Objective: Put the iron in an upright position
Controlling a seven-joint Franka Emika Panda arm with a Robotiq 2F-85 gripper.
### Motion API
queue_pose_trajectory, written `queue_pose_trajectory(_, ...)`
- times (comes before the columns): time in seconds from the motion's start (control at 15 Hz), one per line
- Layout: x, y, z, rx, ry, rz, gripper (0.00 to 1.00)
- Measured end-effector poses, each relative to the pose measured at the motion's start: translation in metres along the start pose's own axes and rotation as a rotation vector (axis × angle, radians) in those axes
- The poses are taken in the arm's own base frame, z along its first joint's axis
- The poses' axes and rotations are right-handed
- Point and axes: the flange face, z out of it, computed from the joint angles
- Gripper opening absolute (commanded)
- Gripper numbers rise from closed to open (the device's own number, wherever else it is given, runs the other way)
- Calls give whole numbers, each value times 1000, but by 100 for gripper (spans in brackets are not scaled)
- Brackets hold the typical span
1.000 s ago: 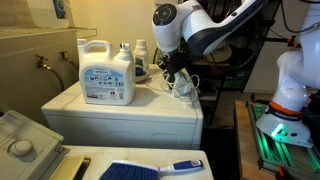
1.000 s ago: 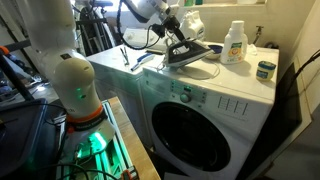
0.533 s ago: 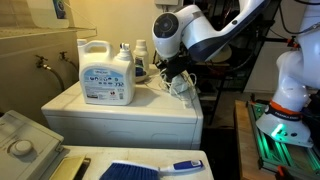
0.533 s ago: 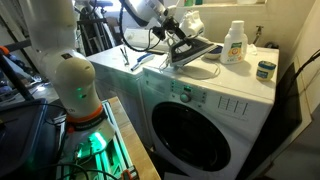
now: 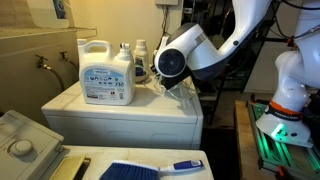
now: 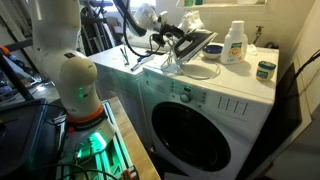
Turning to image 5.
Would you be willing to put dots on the wall outlet box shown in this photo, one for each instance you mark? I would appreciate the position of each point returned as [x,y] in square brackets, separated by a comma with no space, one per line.
[166,1]

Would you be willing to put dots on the white front-load washing machine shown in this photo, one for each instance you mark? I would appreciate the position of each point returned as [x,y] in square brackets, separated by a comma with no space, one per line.
[133,123]

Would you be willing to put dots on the large white detergent jug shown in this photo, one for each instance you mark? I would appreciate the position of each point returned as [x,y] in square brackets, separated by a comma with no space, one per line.
[106,76]

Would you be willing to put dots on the blue and white brush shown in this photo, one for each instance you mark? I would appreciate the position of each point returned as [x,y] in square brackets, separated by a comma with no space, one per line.
[133,171]

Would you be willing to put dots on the wooden table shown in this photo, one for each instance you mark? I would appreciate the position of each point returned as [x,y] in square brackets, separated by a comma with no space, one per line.
[243,140]

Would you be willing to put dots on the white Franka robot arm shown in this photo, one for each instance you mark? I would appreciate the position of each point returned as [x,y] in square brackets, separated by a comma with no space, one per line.
[246,20]

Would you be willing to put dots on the white top-load washing machine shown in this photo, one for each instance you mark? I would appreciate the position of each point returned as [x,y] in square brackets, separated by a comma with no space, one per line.
[33,156]

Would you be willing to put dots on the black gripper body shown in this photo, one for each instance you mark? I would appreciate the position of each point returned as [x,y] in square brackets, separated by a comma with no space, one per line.
[175,80]

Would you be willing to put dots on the small white detergent bottle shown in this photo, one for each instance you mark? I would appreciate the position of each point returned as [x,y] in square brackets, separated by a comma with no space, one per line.
[141,55]

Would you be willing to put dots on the white container with blue label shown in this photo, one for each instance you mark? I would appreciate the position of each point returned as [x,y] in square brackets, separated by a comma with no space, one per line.
[43,13]

